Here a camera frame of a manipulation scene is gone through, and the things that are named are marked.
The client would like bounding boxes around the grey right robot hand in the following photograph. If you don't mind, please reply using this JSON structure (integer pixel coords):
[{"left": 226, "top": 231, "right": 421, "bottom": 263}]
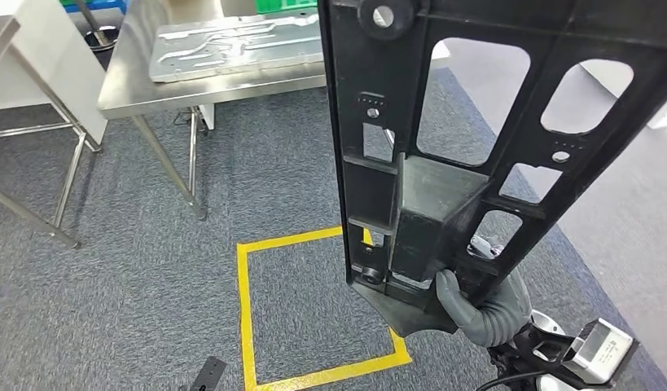
[{"left": 435, "top": 235, "right": 533, "bottom": 348}]

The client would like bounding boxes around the long black plastic part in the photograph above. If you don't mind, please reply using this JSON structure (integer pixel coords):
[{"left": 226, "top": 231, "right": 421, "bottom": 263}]
[{"left": 318, "top": 0, "right": 667, "bottom": 338}]

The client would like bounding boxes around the stainless steel workbench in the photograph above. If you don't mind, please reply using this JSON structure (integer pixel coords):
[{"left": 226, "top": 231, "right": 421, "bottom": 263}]
[{"left": 97, "top": 0, "right": 453, "bottom": 222}]

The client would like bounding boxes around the yellow floor tape square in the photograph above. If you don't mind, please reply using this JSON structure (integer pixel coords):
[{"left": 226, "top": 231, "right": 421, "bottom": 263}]
[{"left": 236, "top": 225, "right": 414, "bottom": 391}]

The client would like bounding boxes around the green plastic bin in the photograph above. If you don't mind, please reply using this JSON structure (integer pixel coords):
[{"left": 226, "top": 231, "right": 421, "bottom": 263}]
[{"left": 256, "top": 0, "right": 319, "bottom": 15}]

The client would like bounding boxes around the stamped grey metal panel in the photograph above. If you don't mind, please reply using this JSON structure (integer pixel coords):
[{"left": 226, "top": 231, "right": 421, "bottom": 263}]
[{"left": 148, "top": 13, "right": 326, "bottom": 84}]

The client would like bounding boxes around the blue metal cart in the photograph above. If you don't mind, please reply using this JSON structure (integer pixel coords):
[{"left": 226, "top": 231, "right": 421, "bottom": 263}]
[{"left": 60, "top": 0, "right": 129, "bottom": 15}]

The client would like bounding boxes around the white cabinet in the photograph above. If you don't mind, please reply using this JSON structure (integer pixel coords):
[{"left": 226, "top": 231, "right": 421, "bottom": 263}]
[{"left": 0, "top": 0, "right": 108, "bottom": 146}]

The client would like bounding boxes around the stainless steel side table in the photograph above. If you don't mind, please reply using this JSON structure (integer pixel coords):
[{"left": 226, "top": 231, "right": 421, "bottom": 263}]
[{"left": 0, "top": 15, "right": 105, "bottom": 250}]

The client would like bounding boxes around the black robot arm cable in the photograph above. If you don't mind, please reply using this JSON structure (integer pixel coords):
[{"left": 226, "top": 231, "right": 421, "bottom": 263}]
[{"left": 476, "top": 369, "right": 539, "bottom": 391}]

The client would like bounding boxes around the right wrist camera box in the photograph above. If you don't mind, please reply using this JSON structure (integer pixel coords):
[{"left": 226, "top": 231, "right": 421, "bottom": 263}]
[{"left": 489, "top": 318, "right": 639, "bottom": 387}]

